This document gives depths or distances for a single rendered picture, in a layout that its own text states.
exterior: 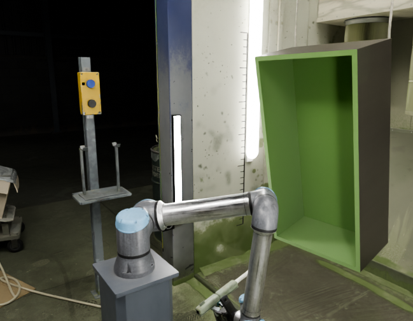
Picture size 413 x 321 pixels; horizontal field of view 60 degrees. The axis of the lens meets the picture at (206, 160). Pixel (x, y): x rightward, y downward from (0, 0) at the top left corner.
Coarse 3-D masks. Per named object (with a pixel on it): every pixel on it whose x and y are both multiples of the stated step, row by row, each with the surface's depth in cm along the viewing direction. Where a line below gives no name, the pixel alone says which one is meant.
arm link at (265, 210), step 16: (256, 208) 158; (272, 208) 157; (256, 224) 155; (272, 224) 154; (256, 240) 158; (256, 256) 159; (256, 272) 161; (256, 288) 162; (256, 304) 165; (240, 320) 171; (256, 320) 167
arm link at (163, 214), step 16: (256, 192) 169; (272, 192) 170; (144, 208) 173; (160, 208) 174; (176, 208) 173; (192, 208) 172; (208, 208) 170; (224, 208) 169; (240, 208) 168; (160, 224) 173; (176, 224) 176
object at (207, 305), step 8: (232, 280) 219; (240, 280) 221; (224, 288) 214; (232, 288) 215; (216, 296) 208; (200, 304) 203; (208, 304) 204; (216, 304) 208; (200, 312) 201; (216, 320) 211
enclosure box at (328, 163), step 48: (288, 48) 214; (336, 48) 172; (384, 48) 174; (288, 96) 227; (336, 96) 210; (384, 96) 182; (288, 144) 235; (336, 144) 221; (384, 144) 191; (288, 192) 244; (336, 192) 234; (384, 192) 202; (288, 240) 236; (336, 240) 228; (384, 240) 213
